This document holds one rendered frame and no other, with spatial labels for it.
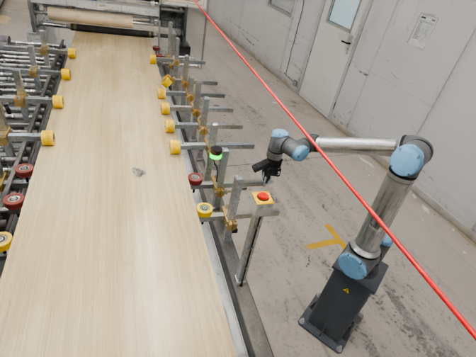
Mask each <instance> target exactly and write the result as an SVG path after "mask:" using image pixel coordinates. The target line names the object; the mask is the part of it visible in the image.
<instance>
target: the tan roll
mask: <svg viewBox="0 0 476 357"><path fill-rule="evenodd" d="M36 12H37V14H44V15H48V18H49V20H52V21H66V22H73V23H86V24H94V25H101V26H115V27H122V28H133V24H138V25H144V26H157V27H159V24H158V23H151V22H144V21H134V20H133V18H132V16H129V15H122V14H115V13H103V12H96V11H85V10H78V9H71V8H59V7H53V6H48V7H47V11H41V10H36Z"/></svg>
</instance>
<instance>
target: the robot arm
mask: <svg viewBox="0 0 476 357"><path fill-rule="evenodd" d="M288 135H289V132H288V131H287V130H284V129H280V128H278V129H275V130H273V132H272V134H271V138H270V142H269V145H268V150H267V153H266V156H267V159H264V160H262V161H260V162H258V163H256V164H254V165H252V166H251V167H252V169H253V170H254V172H255V173H256V172H257V171H260V170H262V169H263V170H262V179H263V181H264V183H263V187H265V186H266V185H267V184H270V183H273V180H271V176H280V174H279V175H277V174H278V171H279V172H280V173H281V164H282V161H283V159H282V156H283V153H285V154H287V155H288V156H289V157H291V158H293V159H294V160H296V161H298V162H301V161H303V160H304V159H305V158H306V157H307V155H308V154H309V153H310V152H319V151H318V150H317V149H316V148H315V146H314V145H313V144H312V143H311V142H310V141H309V140H308V138H307V137H304V138H302V139H299V140H294V139H293V138H291V137H289V136H288ZM310 137H311V138H312V139H313V140H314V141H315V142H316V143H317V145H318V146H319V147H320V148H321V149H322V151H323V152H330V153H341V154H362V155H374V156H385V157H390V166H389V168H388V172H387V174H386V176H385V178H384V180H383V182H382V185H381V187H380V189H379V191H378V193H377V195H376V197H375V200H374V201H373V204H372V205H371V208H372V209H373V211H374V212H375V213H376V214H377V216H378V217H379V218H380V219H381V220H382V221H383V222H384V223H385V225H386V226H387V227H388V228H390V226H391V224H392V222H393V220H394V218H395V217H396V215H397V213H398V211H399V209H400V208H401V206H402V204H403V202H404V199H405V198H406V197H407V194H408V192H409V190H410V189H411V187H412V185H413V183H414V181H415V180H416V179H417V177H418V175H419V174H420V172H421V170H422V168H423V167H424V165H425V164H427V163H428V162H429V161H430V160H431V158H432V156H433V154H434V149H433V146H432V144H431V143H430V142H429V141H428V140H427V139H425V138H423V137H420V136H416V135H403V136H401V138H386V137H330V136H319V135H317V134H311V135H310ZM392 243H393V241H392V240H391V238H390V237H389V236H388V234H387V233H386V232H385V231H384V229H383V228H382V227H381V226H380V225H379V224H378V222H377V221H376V220H375V219H374V217H373V216H372V215H371V214H370V213H369V212H368V214H367V216H366V218H365V220H364V222H363V225H362V227H361V229H360V231H359V233H358V235H357V236H355V237H352V238H351V241H350V242H349V244H348V246H347V248H346V250H345V252H344V253H342V254H341V256H340V257H339V267H340V269H341V270H342V271H343V272H344V273H345V274H346V275H347V276H348V277H350V278H353V279H355V280H360V279H368V280H369V279H373V278H375V277H376V276H377V275H378V273H379V270H380V262H381V261H382V260H383V258H384V257H385V255H386V253H387V252H388V250H389V249H390V247H391V246H392Z"/></svg>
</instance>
